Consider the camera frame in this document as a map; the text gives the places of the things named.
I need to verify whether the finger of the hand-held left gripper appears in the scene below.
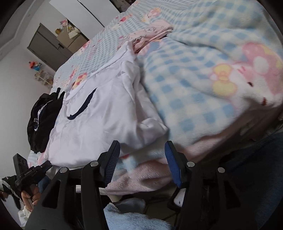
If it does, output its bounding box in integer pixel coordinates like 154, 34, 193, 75
30, 160, 53, 178

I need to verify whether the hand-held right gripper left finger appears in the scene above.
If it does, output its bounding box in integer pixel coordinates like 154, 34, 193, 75
24, 140, 121, 230

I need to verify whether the white shirt with navy trim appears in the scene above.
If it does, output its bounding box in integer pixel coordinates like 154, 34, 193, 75
47, 41, 168, 167

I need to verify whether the grey door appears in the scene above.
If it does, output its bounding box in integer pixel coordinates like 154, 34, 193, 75
27, 23, 73, 71

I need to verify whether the white wardrobe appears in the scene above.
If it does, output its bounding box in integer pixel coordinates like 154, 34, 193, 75
49, 0, 121, 28

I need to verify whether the black white striped cloth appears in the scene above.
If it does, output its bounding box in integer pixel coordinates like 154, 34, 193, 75
0, 176, 21, 208

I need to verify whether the black garment pile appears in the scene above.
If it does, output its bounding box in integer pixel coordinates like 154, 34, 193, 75
27, 87, 65, 154

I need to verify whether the blue fluffy slipper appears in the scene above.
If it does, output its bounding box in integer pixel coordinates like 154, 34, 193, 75
103, 197, 173, 230

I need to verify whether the white handbag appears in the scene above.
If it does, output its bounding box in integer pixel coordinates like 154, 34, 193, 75
67, 27, 81, 38

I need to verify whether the pink printed pajama garment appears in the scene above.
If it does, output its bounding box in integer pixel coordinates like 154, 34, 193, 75
128, 19, 174, 53

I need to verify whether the blue checked printed blanket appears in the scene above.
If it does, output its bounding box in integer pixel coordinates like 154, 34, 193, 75
28, 0, 283, 195

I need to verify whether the white shelf rack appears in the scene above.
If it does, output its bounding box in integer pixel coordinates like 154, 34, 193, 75
34, 70, 54, 89

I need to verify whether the person's left leg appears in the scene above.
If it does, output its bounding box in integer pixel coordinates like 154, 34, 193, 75
37, 177, 51, 193

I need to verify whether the beige cabinet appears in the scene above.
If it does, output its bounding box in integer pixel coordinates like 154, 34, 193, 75
56, 29, 90, 53

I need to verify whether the dark glass-door wardrobe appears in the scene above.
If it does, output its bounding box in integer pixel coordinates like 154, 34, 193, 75
111, 0, 137, 12

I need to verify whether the red blue wall doll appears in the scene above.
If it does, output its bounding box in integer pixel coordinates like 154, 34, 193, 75
28, 61, 42, 71

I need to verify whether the person's left hand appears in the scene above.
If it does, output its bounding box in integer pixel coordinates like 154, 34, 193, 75
21, 184, 42, 210

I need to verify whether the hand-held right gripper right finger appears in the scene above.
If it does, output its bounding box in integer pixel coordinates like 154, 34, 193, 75
165, 140, 259, 230

